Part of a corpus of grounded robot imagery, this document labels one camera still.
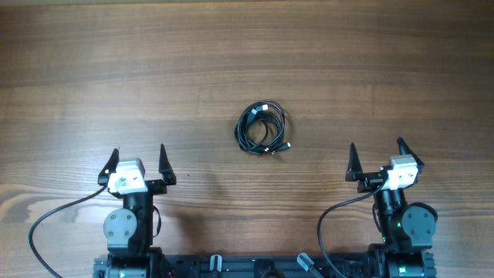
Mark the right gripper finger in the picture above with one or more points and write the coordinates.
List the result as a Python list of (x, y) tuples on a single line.
[(404, 149), (354, 169)]

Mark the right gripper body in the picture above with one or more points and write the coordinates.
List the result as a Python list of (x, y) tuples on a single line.
[(370, 183)]

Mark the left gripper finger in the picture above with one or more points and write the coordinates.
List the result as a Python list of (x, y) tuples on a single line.
[(165, 169), (109, 168)]

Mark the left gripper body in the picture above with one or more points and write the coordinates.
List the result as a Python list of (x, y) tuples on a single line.
[(156, 188)]

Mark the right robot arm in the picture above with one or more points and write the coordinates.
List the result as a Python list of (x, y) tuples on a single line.
[(406, 228)]

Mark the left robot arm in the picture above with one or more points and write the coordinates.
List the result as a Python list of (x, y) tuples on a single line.
[(129, 230)]

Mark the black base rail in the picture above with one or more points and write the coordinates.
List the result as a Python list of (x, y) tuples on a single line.
[(340, 264)]

